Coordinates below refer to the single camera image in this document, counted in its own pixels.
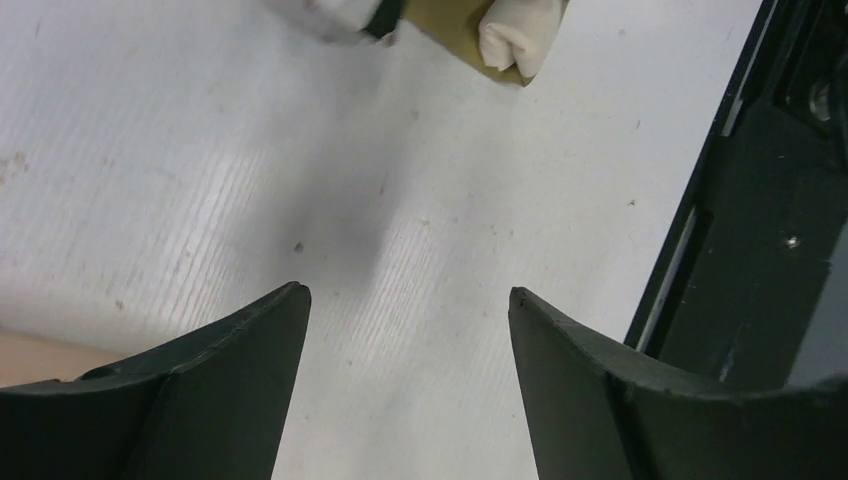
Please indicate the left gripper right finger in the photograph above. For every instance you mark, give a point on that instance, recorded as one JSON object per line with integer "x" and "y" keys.
{"x": 597, "y": 409}

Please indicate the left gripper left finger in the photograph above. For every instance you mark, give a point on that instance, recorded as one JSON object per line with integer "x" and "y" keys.
{"x": 210, "y": 404}

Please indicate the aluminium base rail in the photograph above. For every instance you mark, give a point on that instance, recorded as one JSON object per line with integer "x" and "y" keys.
{"x": 750, "y": 286}

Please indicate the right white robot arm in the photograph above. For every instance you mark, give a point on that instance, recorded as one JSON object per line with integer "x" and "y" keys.
{"x": 348, "y": 22}

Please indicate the wooden compartment tray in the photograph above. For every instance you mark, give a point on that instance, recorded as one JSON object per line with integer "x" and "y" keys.
{"x": 27, "y": 359}

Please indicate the olive and cream underwear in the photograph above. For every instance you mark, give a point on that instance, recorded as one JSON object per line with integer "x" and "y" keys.
{"x": 507, "y": 41}

